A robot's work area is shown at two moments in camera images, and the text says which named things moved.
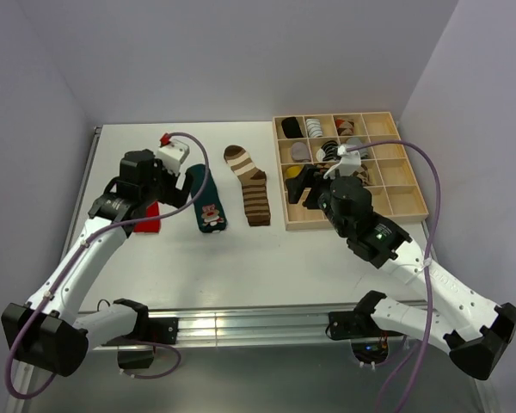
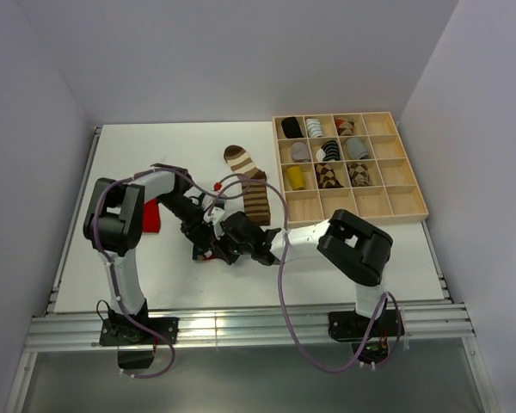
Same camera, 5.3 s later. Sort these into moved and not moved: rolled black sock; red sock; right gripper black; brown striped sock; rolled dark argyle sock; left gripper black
Moved: right gripper black; left gripper black
Not moved: rolled dark argyle sock; red sock; rolled black sock; brown striped sock
